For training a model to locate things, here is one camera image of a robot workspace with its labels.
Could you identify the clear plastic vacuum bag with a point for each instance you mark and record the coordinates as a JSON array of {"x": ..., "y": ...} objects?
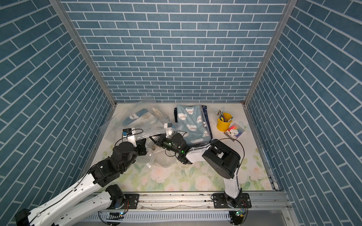
[{"x": 156, "y": 156}]

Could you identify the cream bear print blanket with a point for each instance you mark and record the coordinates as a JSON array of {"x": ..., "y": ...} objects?
[{"x": 148, "y": 122}]

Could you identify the clear box of stationery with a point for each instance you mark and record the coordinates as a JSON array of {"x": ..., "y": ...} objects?
[{"x": 240, "y": 129}]

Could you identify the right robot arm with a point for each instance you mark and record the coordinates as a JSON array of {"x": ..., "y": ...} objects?
[{"x": 223, "y": 159}]

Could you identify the pens in bucket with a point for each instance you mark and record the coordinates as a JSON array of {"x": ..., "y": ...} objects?
[{"x": 220, "y": 115}]

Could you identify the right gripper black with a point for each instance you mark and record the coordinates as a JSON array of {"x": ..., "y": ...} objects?
[{"x": 162, "y": 141}]

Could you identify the navy blue star blanket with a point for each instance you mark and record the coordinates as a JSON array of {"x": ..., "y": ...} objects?
[{"x": 206, "y": 118}]

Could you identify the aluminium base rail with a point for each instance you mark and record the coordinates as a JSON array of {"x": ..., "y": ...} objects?
[{"x": 202, "y": 201}]

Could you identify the yellow metal pen bucket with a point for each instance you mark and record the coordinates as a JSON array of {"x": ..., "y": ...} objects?
[{"x": 224, "y": 123}]

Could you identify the light blue bear blanket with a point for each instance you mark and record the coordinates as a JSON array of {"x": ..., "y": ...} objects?
[{"x": 191, "y": 120}]

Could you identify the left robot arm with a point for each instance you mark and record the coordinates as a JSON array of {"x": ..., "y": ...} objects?
[{"x": 92, "y": 193}]

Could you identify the dark teal bear blanket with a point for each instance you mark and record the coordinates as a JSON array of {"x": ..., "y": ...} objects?
[{"x": 134, "y": 116}]

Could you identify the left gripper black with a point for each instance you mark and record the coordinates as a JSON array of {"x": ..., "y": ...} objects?
[{"x": 141, "y": 145}]

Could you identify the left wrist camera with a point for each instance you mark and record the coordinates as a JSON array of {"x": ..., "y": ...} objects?
[{"x": 129, "y": 136}]

